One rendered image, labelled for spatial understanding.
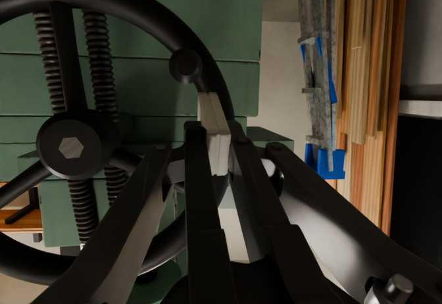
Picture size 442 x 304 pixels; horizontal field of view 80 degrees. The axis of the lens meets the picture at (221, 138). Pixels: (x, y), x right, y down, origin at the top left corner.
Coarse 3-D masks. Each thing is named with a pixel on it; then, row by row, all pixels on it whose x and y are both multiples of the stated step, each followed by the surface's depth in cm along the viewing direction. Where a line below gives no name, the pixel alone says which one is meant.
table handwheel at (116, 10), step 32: (0, 0) 21; (32, 0) 21; (64, 0) 22; (96, 0) 22; (128, 0) 22; (64, 32) 22; (160, 32) 23; (192, 32) 24; (64, 64) 23; (64, 96) 23; (224, 96) 25; (64, 128) 22; (96, 128) 22; (128, 128) 37; (64, 160) 22; (96, 160) 23; (128, 160) 25; (0, 192) 24; (224, 192) 27; (0, 256) 24; (32, 256) 25; (64, 256) 26; (160, 256) 26
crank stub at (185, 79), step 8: (184, 48) 19; (176, 56) 18; (184, 56) 18; (192, 56) 18; (176, 64) 18; (184, 64) 18; (192, 64) 18; (200, 64) 19; (176, 72) 18; (184, 72) 18; (192, 72) 18; (200, 72) 19; (176, 80) 20; (184, 80) 19; (192, 80) 19
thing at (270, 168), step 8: (232, 120) 18; (232, 128) 17; (240, 128) 17; (232, 136) 16; (240, 136) 16; (232, 160) 15; (264, 160) 14; (232, 168) 15; (272, 168) 15; (272, 176) 15; (280, 176) 15
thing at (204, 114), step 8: (200, 96) 20; (208, 96) 20; (200, 104) 19; (208, 104) 19; (200, 112) 18; (208, 112) 17; (200, 120) 18; (208, 120) 16; (208, 128) 15; (208, 136) 15; (216, 136) 15; (208, 144) 15; (216, 144) 15; (208, 152) 15; (216, 152) 16
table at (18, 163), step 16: (256, 128) 62; (0, 144) 40; (16, 144) 40; (32, 144) 40; (128, 144) 40; (144, 144) 40; (176, 144) 43; (256, 144) 45; (288, 144) 46; (0, 160) 40; (16, 160) 40; (32, 160) 32; (0, 176) 40; (96, 176) 33; (128, 176) 34
